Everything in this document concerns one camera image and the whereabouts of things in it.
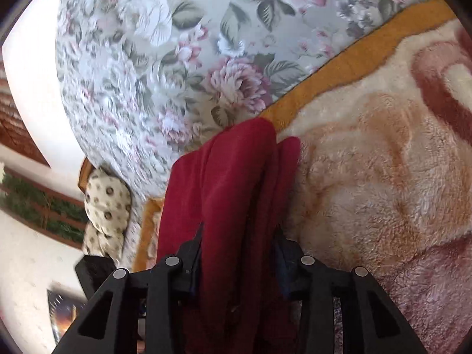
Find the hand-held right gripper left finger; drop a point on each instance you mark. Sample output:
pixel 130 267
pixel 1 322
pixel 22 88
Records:
pixel 191 261

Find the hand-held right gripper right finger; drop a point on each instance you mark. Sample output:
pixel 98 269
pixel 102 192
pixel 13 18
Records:
pixel 285 265

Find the dark red fleece garment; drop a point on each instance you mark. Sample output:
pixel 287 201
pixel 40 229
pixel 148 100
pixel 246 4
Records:
pixel 228 191

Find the plush blanket with orange border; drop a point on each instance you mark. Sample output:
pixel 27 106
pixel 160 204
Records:
pixel 368 173

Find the shiny dark framed panel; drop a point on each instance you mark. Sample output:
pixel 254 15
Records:
pixel 64 313

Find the wooden headboard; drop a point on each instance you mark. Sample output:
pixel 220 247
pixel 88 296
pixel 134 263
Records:
pixel 85 173

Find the floral bedspread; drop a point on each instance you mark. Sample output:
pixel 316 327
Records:
pixel 166 62

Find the green patterned wall border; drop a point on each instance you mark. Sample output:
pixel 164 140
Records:
pixel 44 210

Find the brown wooden wall panel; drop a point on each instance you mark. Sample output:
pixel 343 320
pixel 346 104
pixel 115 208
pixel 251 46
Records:
pixel 18 129

